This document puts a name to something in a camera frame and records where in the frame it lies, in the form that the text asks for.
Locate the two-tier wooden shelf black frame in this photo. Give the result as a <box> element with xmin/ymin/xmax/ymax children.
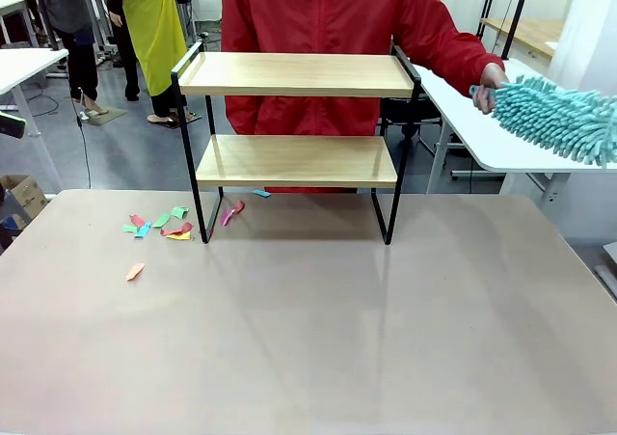
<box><xmin>171</xmin><ymin>41</ymin><xmax>423</xmax><ymax>246</ymax></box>

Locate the thin black floor cable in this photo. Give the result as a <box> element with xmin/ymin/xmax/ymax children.
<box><xmin>71</xmin><ymin>87</ymin><xmax>94</xmax><ymax>190</ymax></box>

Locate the distant white workbench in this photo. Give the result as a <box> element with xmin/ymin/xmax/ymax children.
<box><xmin>0</xmin><ymin>0</ymin><xmax>42</xmax><ymax>48</ymax></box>

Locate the large white side table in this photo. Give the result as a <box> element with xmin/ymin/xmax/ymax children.
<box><xmin>407</xmin><ymin>57</ymin><xmax>617</xmax><ymax>209</ymax></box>

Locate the person in grey jacket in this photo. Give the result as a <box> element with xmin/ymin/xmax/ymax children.
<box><xmin>31</xmin><ymin>0</ymin><xmax>111</xmax><ymax>118</ymax></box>

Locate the red-jacket person's left hand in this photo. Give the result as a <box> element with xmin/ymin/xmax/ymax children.
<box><xmin>470</xmin><ymin>63</ymin><xmax>511</xmax><ymax>116</ymax></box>

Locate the thin black tripod stand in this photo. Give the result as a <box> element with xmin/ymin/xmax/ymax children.
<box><xmin>470</xmin><ymin>0</ymin><xmax>502</xmax><ymax>59</ymax></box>

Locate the brown floor mat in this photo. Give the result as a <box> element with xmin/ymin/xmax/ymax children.
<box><xmin>84</xmin><ymin>106</ymin><xmax>129</xmax><ymax>126</ymax></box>

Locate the white table with white legs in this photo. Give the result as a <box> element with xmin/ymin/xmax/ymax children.
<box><xmin>0</xmin><ymin>47</ymin><xmax>70</xmax><ymax>191</ymax></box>

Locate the thick black stand pole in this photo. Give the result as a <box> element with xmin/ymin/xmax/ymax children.
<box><xmin>499</xmin><ymin>0</ymin><xmax>534</xmax><ymax>62</ymax></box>

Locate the person in black clothes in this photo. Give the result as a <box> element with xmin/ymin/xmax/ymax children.
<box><xmin>89</xmin><ymin>0</ymin><xmax>142</xmax><ymax>102</ymax></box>

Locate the cardboard box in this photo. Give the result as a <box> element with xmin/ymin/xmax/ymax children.
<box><xmin>0</xmin><ymin>174</ymin><xmax>50</xmax><ymax>231</ymax></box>

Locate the wooden background desk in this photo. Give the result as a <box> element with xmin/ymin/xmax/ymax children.
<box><xmin>480</xmin><ymin>17</ymin><xmax>566</xmax><ymax>61</ymax></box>

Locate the teal chenille duster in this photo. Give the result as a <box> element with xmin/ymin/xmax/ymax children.
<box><xmin>469</xmin><ymin>74</ymin><xmax>617</xmax><ymax>169</ymax></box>

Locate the red-sleeved left forearm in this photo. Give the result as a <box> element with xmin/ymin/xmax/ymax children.
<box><xmin>428</xmin><ymin>0</ymin><xmax>506</xmax><ymax>89</ymax></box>

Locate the black office chair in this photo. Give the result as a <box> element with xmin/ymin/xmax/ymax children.
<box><xmin>380</xmin><ymin>34</ymin><xmax>447</xmax><ymax>159</ymax></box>

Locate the person in red jacket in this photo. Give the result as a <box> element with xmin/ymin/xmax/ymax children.
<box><xmin>220</xmin><ymin>0</ymin><xmax>464</xmax><ymax>195</ymax></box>

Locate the person in yellow apron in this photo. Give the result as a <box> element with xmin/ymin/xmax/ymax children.
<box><xmin>121</xmin><ymin>0</ymin><xmax>202</xmax><ymax>130</ymax></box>

